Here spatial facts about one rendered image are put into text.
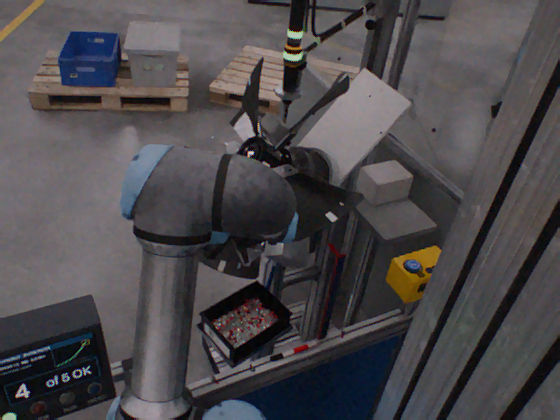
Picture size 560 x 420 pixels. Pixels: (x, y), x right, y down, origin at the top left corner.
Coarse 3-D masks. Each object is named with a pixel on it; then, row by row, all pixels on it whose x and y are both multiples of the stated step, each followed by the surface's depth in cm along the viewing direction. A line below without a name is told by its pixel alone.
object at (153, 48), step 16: (128, 32) 408; (144, 32) 412; (160, 32) 415; (176, 32) 419; (128, 48) 385; (144, 48) 388; (160, 48) 390; (176, 48) 394; (144, 64) 396; (160, 64) 397; (176, 64) 399; (144, 80) 405; (160, 80) 407
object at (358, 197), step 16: (288, 176) 144; (304, 176) 145; (304, 192) 138; (320, 192) 138; (336, 192) 137; (352, 192) 136; (304, 208) 134; (320, 208) 133; (336, 208) 132; (352, 208) 132; (304, 224) 131; (320, 224) 130
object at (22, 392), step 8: (16, 384) 91; (24, 384) 92; (32, 384) 93; (8, 392) 91; (16, 392) 92; (24, 392) 93; (32, 392) 93; (8, 400) 92; (16, 400) 93; (24, 400) 93
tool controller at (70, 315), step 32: (0, 320) 96; (32, 320) 95; (64, 320) 95; (96, 320) 95; (0, 352) 88; (32, 352) 90; (64, 352) 93; (96, 352) 96; (0, 384) 90; (64, 384) 96; (0, 416) 92; (32, 416) 95
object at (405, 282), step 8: (432, 248) 147; (400, 256) 144; (408, 256) 144; (416, 256) 144; (424, 256) 144; (432, 256) 144; (392, 264) 143; (400, 264) 141; (424, 264) 142; (432, 264) 142; (392, 272) 144; (400, 272) 140; (408, 272) 139; (416, 272) 139; (424, 272) 139; (392, 280) 144; (400, 280) 141; (408, 280) 138; (416, 280) 136; (424, 280) 138; (400, 288) 142; (408, 288) 138; (416, 288) 138; (400, 296) 143; (408, 296) 140; (416, 296) 141
